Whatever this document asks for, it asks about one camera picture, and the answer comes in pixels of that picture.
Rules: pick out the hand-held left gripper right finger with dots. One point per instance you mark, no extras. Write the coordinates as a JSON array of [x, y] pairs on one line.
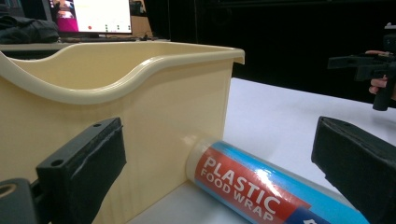
[[358, 161]]

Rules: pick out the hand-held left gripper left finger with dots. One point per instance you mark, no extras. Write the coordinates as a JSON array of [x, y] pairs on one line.
[[83, 174]]

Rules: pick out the cream plastic storage bin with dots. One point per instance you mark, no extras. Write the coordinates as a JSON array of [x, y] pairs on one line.
[[162, 102]]

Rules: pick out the blue red plastic wrap roll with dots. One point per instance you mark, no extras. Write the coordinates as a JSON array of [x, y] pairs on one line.
[[249, 189]]

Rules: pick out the black keyboard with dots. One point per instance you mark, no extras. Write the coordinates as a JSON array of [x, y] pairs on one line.
[[102, 39]]

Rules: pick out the dark cloth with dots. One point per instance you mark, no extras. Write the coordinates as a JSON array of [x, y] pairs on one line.
[[26, 29]]

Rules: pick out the computer monitor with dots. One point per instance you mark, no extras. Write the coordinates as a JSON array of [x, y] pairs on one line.
[[93, 15]]

